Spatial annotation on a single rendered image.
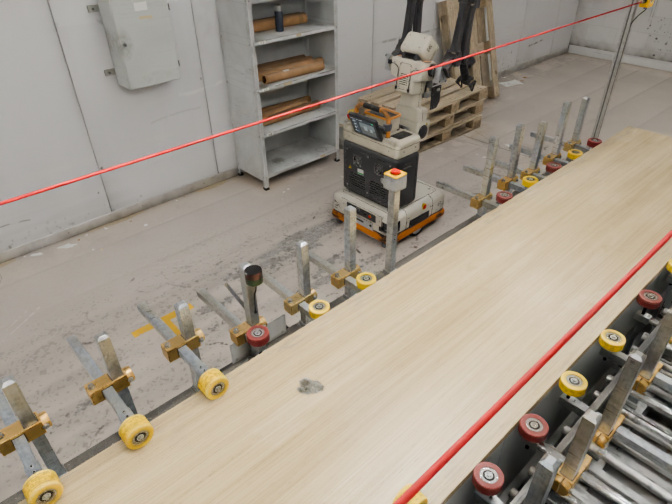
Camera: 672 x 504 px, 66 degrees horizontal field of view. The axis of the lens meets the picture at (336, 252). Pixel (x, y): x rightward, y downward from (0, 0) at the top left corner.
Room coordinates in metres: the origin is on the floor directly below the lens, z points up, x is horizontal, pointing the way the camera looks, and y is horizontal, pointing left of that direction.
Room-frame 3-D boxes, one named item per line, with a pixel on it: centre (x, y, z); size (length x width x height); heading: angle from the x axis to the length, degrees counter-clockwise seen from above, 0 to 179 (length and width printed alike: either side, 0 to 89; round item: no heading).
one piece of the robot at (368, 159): (3.48, -0.35, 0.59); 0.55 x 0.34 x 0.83; 42
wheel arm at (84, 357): (1.09, 0.73, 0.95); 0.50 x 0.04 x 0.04; 42
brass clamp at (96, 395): (1.07, 0.70, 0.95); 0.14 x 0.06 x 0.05; 132
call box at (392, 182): (1.93, -0.25, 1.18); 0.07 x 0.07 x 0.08; 42
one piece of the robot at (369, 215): (3.30, -0.20, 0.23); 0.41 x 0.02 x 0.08; 42
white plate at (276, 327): (1.46, 0.31, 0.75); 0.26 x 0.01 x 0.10; 132
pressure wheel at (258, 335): (1.33, 0.28, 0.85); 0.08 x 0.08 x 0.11
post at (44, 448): (0.92, 0.87, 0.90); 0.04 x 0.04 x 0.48; 42
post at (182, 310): (1.26, 0.50, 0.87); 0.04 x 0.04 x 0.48; 42
